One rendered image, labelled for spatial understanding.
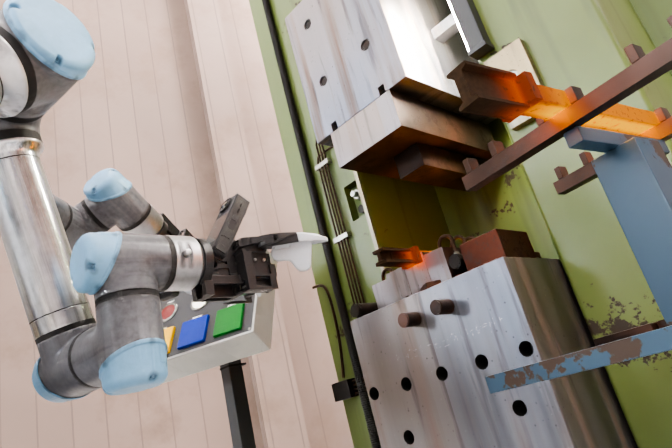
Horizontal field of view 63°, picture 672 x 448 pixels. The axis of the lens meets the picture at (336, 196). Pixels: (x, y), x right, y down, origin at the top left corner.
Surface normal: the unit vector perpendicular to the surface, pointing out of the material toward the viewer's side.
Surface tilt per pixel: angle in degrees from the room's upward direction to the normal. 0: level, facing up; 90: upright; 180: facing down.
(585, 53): 90
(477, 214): 90
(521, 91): 90
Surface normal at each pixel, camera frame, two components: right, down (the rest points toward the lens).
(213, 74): 0.29, -0.43
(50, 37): 0.79, -0.47
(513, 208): -0.71, -0.10
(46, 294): 0.17, -0.23
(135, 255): 0.66, -0.43
